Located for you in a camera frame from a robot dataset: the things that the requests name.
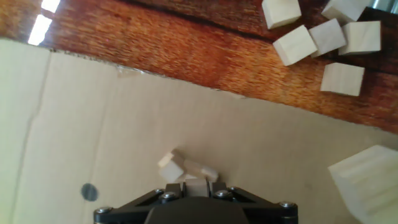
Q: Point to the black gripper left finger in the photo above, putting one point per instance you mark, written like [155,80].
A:
[174,188]

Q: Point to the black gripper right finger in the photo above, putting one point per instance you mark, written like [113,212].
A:
[217,187]

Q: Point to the brown cardboard sheet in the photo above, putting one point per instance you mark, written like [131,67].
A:
[124,124]

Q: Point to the red-brown wooden board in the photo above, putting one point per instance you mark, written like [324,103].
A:
[186,46]

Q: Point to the large wooden block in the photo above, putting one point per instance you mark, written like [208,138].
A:
[370,183]

